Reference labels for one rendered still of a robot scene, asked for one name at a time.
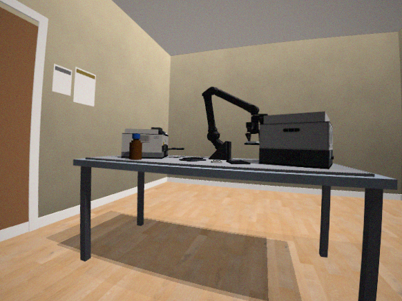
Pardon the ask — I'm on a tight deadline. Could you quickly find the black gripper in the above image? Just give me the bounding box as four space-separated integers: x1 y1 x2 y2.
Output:
245 130 259 142

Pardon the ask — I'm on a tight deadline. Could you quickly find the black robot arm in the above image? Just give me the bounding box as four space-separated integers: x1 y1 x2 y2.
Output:
202 87 268 150

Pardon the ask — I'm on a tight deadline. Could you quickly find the brown bottle with blue cap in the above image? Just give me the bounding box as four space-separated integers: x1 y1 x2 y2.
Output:
129 134 142 159

